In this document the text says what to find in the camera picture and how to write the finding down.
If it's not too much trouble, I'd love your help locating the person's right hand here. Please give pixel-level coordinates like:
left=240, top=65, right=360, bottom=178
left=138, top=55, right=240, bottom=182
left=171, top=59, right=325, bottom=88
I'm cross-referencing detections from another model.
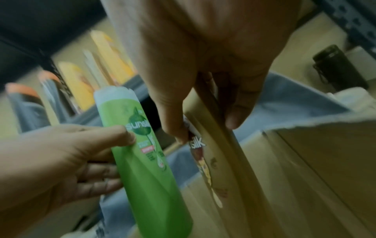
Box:
left=99, top=0, right=304, bottom=145

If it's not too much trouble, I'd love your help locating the person's left hand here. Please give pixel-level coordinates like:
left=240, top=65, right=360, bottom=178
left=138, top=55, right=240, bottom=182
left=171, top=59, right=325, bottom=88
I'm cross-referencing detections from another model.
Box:
left=0, top=124, right=137, bottom=218

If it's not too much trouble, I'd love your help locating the small green shampoo bottle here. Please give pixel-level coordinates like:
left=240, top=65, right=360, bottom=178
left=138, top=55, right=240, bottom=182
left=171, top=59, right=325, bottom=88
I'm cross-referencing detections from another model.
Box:
left=93, top=85, right=194, bottom=238

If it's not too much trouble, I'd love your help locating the small gold shampoo bottle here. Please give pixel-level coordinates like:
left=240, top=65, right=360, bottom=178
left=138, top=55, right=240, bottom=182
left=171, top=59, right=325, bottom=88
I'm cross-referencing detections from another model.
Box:
left=182, top=76, right=295, bottom=238

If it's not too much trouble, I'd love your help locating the black metal shelving rack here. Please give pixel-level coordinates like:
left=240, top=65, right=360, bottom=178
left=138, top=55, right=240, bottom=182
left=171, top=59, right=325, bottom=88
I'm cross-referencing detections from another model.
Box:
left=0, top=0, right=376, bottom=140

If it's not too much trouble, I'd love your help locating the brown cardboard box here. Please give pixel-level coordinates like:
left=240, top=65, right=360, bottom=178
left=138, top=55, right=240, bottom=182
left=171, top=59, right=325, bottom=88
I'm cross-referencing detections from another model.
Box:
left=176, top=109, right=376, bottom=238

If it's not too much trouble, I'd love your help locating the dark drink flask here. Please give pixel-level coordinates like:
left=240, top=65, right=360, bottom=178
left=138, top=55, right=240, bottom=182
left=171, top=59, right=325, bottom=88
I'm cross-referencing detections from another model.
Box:
left=312, top=44, right=370, bottom=93

